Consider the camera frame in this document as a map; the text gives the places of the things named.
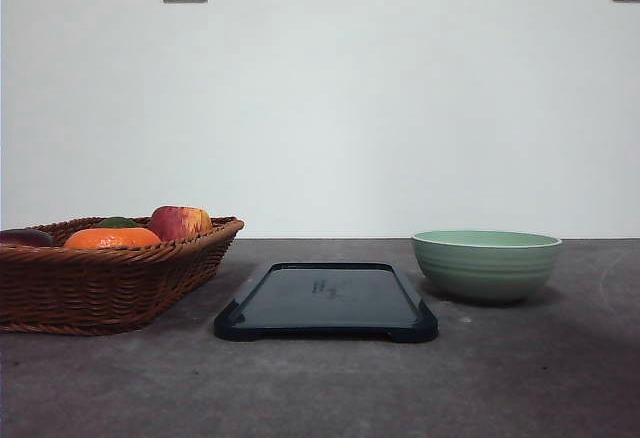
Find green ceramic bowl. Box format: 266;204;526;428
412;229;562;301

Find dark purple fruit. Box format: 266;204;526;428
0;228;54;248

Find red yellow apple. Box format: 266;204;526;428
150;205;213;240

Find brown wicker basket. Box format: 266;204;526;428
0;216;245;335

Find dark green fruit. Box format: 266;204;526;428
96;216;141;228

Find dark blue rectangular tray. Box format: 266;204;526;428
214;262;439;343

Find orange tangerine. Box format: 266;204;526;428
64;228;162;248

